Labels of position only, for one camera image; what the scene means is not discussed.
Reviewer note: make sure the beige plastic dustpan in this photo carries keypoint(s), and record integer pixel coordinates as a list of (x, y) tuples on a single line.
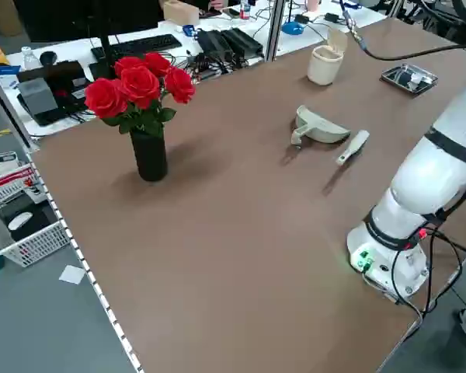
[(322, 128)]

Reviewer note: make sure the shiny metal tray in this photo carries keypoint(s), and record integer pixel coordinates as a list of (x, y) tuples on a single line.
[(396, 75)]

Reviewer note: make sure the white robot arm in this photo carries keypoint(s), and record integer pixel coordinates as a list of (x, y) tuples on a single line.
[(411, 182)]

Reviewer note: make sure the black cylindrical vase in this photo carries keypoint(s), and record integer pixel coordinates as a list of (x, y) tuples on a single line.
[(149, 155)]

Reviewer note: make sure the beige hand brush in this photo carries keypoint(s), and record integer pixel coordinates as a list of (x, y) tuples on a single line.
[(355, 145)]

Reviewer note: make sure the red rose bouquet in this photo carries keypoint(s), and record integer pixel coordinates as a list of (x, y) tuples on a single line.
[(140, 81)]

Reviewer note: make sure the black power brick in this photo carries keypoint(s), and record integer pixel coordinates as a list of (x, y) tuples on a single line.
[(242, 40), (213, 42)]

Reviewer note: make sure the beige bin with lid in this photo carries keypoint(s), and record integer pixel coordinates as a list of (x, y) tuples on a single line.
[(324, 66)]

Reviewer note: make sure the black keyboard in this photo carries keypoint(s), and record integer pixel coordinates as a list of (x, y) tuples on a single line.
[(140, 46)]

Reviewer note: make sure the blue round device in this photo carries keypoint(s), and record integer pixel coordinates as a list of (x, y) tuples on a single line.
[(293, 28)]

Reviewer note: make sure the small red-labelled bottle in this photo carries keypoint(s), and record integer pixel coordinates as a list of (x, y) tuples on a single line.
[(244, 9)]

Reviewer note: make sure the light wooden box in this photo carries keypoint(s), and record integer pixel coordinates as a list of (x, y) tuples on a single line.
[(180, 11)]

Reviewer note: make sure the white paper sheet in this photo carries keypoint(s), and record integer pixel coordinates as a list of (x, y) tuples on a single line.
[(71, 274)]

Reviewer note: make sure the black monitor stand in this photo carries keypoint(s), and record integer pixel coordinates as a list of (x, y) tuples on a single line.
[(105, 39)]

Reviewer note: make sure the black power adapter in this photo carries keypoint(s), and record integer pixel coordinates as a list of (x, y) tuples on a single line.
[(331, 17)]

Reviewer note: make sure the white plastic basket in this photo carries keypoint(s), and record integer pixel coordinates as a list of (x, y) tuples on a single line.
[(35, 241)]

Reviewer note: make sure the white computer mouse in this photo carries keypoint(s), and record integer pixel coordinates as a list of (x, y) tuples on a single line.
[(20, 220)]

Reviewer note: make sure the grey box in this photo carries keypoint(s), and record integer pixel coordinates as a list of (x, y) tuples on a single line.
[(37, 97)]

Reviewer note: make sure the black monitor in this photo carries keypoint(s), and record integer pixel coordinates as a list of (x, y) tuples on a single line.
[(81, 15)]

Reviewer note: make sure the white digital scale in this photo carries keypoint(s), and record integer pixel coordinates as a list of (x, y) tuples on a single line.
[(2, 159)]

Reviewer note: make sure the clear water bottle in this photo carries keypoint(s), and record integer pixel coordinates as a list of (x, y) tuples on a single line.
[(30, 58)]

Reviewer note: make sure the aluminium frame post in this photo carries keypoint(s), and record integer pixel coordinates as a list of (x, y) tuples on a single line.
[(275, 27)]

